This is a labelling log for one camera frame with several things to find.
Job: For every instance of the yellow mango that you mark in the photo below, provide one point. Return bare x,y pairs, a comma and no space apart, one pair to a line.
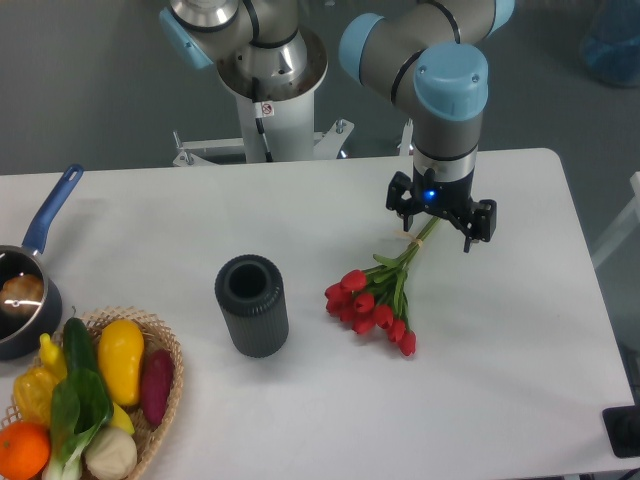
120,353

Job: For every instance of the blue translucent container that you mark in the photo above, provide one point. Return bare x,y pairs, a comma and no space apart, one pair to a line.
610,48

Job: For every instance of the purple sweet potato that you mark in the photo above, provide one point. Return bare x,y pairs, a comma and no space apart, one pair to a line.
156,382

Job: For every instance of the blue handled saucepan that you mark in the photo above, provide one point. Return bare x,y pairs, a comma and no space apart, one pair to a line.
20,336

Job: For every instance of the woven wicker basket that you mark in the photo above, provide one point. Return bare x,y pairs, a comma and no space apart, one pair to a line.
157,335

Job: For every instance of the dark grey ribbed vase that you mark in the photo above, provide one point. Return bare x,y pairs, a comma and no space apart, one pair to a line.
250,292

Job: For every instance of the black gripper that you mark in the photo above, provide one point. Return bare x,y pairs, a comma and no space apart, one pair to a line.
477,220

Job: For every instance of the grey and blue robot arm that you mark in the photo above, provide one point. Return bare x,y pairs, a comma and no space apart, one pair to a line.
426,63

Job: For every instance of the black device at table edge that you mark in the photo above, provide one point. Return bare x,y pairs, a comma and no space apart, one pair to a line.
622,426

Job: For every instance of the yellow bell pepper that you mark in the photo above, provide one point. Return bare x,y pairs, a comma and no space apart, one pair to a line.
33,392

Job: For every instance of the beige garlic bulb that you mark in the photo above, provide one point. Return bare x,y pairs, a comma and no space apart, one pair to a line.
111,455

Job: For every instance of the brown bread in pan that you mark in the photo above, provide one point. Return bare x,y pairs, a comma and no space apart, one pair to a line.
22,295

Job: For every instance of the green bok choy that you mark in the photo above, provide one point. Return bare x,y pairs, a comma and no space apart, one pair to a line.
80,408

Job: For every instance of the dark green cucumber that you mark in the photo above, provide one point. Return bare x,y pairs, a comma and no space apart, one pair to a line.
78,347

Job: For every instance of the red tulip bouquet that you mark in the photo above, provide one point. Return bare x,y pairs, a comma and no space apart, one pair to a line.
375,297

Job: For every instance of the orange fruit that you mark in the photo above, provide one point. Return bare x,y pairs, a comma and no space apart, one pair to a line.
25,450

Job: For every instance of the white frame at right edge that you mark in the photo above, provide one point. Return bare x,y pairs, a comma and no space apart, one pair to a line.
621,227

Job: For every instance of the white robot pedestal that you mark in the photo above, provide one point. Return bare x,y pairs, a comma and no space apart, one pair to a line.
271,131

